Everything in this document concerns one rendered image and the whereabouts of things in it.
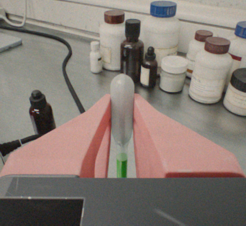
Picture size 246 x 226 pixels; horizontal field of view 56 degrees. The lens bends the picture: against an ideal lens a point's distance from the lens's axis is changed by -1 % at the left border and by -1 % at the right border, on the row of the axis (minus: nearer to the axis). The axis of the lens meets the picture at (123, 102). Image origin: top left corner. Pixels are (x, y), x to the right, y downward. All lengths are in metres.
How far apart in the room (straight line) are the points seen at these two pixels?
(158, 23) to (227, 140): 0.23
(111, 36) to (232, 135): 0.27
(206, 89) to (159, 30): 0.13
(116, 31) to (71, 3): 0.25
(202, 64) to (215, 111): 0.08
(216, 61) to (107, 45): 0.21
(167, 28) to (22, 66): 0.31
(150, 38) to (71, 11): 0.30
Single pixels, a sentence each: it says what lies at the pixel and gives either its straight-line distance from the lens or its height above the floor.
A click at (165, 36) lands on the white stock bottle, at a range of 0.43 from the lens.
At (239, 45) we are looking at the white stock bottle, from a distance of 0.41.
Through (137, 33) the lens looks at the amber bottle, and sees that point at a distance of 0.41.
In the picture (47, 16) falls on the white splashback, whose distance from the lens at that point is 0.75.
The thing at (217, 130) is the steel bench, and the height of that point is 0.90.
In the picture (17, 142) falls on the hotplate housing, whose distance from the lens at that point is 0.29.
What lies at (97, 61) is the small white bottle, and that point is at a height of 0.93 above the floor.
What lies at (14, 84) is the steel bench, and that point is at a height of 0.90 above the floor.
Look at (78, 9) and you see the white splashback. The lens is 0.66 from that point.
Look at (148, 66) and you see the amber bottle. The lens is 0.41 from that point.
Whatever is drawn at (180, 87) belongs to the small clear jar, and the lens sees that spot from 0.42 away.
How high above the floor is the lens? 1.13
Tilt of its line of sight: 36 degrees down
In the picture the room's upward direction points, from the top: straight up
